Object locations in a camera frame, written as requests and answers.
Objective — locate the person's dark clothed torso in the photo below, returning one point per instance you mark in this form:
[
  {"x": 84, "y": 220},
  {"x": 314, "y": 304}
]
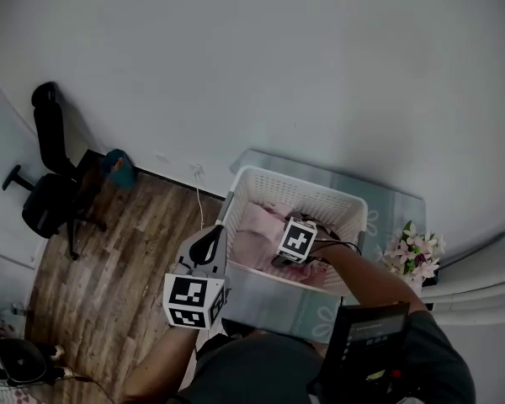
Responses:
[{"x": 256, "y": 373}]

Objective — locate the pink clothes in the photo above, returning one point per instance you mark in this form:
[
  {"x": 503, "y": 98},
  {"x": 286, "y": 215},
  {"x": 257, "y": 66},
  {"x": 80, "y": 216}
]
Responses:
[{"x": 256, "y": 234}]

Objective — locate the black round appliance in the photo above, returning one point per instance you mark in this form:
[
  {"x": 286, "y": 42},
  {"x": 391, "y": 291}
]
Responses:
[{"x": 14, "y": 362}]

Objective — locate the person's left forearm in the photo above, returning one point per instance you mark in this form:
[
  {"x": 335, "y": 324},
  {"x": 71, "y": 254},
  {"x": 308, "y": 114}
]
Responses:
[{"x": 164, "y": 364}]

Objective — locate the black office chair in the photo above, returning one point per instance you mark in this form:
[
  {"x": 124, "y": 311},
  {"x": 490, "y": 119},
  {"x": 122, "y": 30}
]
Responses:
[{"x": 50, "y": 200}]

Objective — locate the white plastic laundry basket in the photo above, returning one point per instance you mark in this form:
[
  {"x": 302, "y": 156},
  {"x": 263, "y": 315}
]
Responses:
[{"x": 303, "y": 194}]

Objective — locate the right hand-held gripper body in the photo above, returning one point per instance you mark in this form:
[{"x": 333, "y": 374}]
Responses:
[{"x": 296, "y": 240}]

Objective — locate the person's right forearm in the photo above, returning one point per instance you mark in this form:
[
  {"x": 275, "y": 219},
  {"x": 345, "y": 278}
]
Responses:
[{"x": 366, "y": 276}]

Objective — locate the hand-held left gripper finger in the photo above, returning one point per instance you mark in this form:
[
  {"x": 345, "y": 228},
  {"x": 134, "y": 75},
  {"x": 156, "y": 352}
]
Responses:
[
  {"x": 187, "y": 251},
  {"x": 221, "y": 251}
]

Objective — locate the dark blue waste bin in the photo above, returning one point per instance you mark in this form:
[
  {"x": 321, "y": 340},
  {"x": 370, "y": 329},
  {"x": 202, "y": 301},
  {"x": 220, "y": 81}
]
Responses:
[{"x": 118, "y": 171}]

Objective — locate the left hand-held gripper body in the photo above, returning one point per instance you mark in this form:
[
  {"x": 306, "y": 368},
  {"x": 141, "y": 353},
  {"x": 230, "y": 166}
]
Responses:
[{"x": 189, "y": 293}]

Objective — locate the pink and white flower pot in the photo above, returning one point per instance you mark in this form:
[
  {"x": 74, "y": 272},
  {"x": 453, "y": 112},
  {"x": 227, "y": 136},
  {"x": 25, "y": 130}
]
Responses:
[{"x": 414, "y": 253}]

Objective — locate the black chest-mounted screen device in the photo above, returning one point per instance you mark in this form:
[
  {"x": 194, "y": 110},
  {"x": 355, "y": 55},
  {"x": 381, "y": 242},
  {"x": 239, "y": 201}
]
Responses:
[{"x": 366, "y": 343}]

